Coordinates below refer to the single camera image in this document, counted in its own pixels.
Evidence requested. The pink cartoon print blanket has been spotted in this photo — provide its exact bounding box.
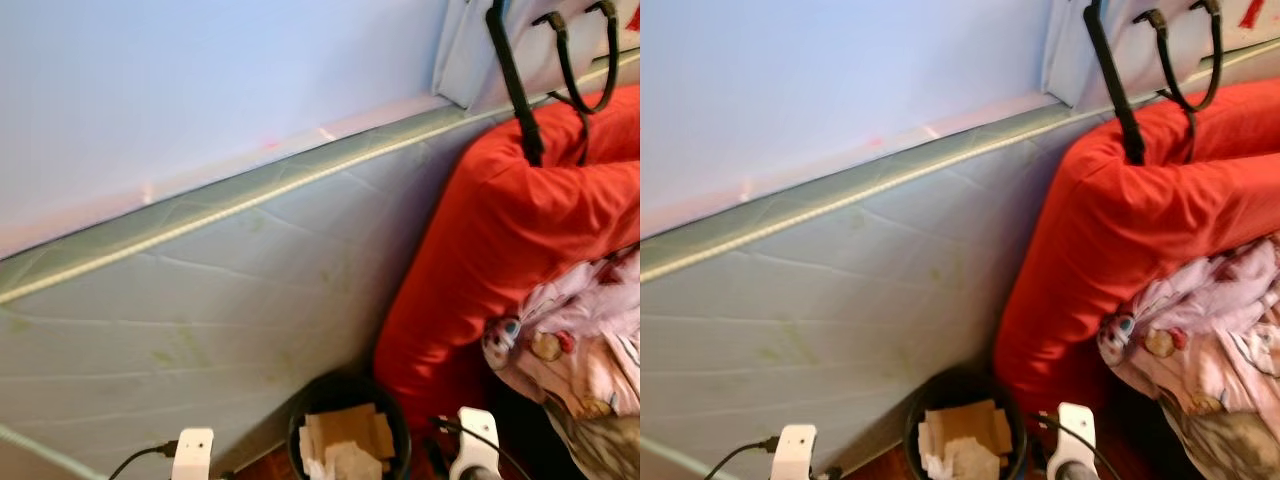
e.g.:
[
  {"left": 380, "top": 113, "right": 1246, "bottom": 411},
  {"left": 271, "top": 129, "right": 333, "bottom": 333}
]
[
  {"left": 482, "top": 248, "right": 641, "bottom": 421},
  {"left": 1098, "top": 232, "right": 1280, "bottom": 416}
]

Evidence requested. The red folded foam mattress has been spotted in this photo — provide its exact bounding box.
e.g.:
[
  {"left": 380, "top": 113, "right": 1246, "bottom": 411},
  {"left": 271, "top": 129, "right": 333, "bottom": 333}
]
[
  {"left": 375, "top": 85, "right": 641, "bottom": 421},
  {"left": 993, "top": 78, "right": 1280, "bottom": 416}
]

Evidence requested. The green quilted mattress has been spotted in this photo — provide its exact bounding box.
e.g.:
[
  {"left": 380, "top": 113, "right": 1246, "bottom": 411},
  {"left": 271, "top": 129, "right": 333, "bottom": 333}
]
[
  {"left": 640, "top": 40, "right": 1280, "bottom": 480},
  {"left": 0, "top": 48, "right": 641, "bottom": 480}
]

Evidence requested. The bed with grey floral sheet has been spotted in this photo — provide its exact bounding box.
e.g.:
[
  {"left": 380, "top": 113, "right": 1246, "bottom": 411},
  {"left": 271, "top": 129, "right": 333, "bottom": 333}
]
[
  {"left": 545, "top": 395, "right": 641, "bottom": 480},
  {"left": 1160, "top": 395, "right": 1280, "bottom": 480}
]

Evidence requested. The black waste bin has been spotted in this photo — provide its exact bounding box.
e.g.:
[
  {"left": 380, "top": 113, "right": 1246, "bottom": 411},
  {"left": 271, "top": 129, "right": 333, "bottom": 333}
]
[
  {"left": 288, "top": 372, "right": 413, "bottom": 480},
  {"left": 905, "top": 370, "right": 1029, "bottom": 480}
]

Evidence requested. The brown cardboard piece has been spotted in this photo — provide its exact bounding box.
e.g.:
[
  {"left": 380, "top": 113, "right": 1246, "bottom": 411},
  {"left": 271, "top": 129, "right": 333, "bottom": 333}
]
[
  {"left": 303, "top": 403, "right": 396, "bottom": 471},
  {"left": 918, "top": 400, "right": 1013, "bottom": 466}
]

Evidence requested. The white crumpled tissue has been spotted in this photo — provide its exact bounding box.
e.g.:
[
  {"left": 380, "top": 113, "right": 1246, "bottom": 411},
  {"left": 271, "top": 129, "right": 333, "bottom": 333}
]
[
  {"left": 920, "top": 437, "right": 1001, "bottom": 480},
  {"left": 300, "top": 440, "right": 386, "bottom": 480}
]

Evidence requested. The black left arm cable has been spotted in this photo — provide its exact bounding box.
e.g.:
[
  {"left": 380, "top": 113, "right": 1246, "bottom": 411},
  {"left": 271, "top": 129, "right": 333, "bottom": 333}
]
[
  {"left": 108, "top": 441, "right": 179, "bottom": 480},
  {"left": 705, "top": 436, "right": 779, "bottom": 480}
]

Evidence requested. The white handbag with black handles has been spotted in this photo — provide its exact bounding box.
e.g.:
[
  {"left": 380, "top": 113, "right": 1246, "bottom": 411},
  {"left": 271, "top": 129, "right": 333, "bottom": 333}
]
[
  {"left": 432, "top": 0, "right": 641, "bottom": 166},
  {"left": 1045, "top": 0, "right": 1263, "bottom": 166}
]

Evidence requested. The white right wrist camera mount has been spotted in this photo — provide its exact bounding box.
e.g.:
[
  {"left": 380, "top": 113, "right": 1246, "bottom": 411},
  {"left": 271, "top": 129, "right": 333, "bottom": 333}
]
[
  {"left": 450, "top": 407, "right": 503, "bottom": 480},
  {"left": 1045, "top": 402, "right": 1098, "bottom": 480}
]

